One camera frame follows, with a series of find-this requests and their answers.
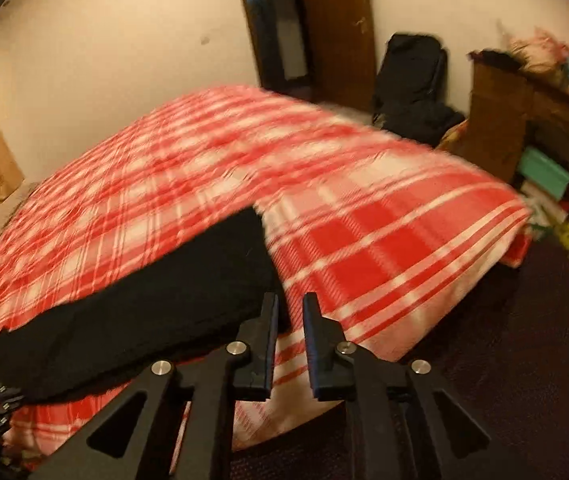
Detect brown wooden dresser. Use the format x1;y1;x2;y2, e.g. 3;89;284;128
455;49;569;271

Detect black pants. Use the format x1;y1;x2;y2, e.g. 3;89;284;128
0;207;284;404

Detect black backpack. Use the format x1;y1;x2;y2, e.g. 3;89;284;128
372;32;464;148

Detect brown wooden door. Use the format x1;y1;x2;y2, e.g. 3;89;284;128
304;0;377;112

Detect teal box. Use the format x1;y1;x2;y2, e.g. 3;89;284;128
517;146;569;200

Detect striped grey pillow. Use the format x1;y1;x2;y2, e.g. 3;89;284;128
0;181;39;236

